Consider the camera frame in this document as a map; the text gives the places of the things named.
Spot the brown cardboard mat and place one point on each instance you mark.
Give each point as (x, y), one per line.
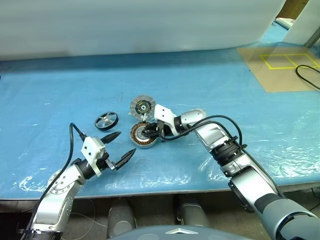
(275, 75)

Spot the white upright panel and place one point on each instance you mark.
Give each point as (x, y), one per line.
(300, 25)

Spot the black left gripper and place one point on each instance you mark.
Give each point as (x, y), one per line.
(106, 158)

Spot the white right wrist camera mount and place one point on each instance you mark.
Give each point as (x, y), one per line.
(163, 115)

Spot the black silver spoked rotor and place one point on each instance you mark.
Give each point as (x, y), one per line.
(106, 120)

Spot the grey metal post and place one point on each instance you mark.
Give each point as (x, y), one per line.
(313, 36)

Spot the round silver housing lid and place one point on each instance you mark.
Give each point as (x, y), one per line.
(141, 107)

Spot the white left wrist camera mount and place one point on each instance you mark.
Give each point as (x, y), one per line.
(92, 152)

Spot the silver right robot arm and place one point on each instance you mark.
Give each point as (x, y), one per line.
(212, 135)

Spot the large white foam board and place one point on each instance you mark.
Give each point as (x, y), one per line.
(125, 22)

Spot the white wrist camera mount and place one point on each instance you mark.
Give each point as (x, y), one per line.
(92, 152)
(163, 115)

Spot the grey robot torso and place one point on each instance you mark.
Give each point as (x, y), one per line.
(160, 232)

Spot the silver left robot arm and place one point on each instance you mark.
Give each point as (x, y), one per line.
(57, 190)

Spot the flat white object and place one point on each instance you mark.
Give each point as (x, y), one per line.
(285, 22)

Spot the blue plastic table cover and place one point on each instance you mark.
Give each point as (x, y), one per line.
(160, 82)

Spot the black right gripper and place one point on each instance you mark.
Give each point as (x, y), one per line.
(161, 130)

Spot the dark rounded grey shape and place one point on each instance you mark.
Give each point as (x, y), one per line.
(121, 220)
(193, 215)

